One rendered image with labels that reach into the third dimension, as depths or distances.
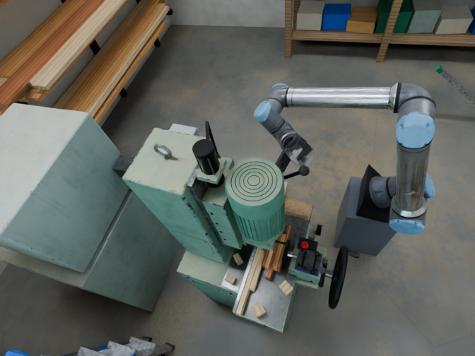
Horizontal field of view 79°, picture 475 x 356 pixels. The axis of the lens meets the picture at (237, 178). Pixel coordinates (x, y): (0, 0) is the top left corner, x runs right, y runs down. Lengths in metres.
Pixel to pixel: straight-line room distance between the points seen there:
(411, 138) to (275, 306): 0.84
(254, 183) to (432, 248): 1.92
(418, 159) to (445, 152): 1.80
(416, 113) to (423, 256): 1.53
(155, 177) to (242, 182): 0.27
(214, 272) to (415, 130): 1.05
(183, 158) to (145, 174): 0.12
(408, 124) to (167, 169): 0.82
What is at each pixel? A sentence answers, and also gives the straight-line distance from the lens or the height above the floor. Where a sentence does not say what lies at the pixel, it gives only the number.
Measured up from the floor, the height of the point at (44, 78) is 1.08.
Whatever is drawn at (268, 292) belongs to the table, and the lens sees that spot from 1.34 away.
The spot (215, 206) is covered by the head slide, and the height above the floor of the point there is 1.40.
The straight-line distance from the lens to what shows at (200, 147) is 0.79.
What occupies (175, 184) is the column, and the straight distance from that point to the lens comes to 0.87.
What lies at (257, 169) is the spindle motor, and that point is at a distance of 0.86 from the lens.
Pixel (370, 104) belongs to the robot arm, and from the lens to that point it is 1.30.
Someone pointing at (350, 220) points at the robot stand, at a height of 0.52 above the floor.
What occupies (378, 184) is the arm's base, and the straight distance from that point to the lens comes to 1.79.
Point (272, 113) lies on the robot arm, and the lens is 1.29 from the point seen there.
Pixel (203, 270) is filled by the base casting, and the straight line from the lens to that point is 1.51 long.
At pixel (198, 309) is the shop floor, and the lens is 2.31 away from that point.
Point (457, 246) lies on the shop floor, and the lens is 2.65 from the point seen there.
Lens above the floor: 2.21
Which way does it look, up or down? 57 degrees down
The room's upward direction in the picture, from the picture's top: 15 degrees counter-clockwise
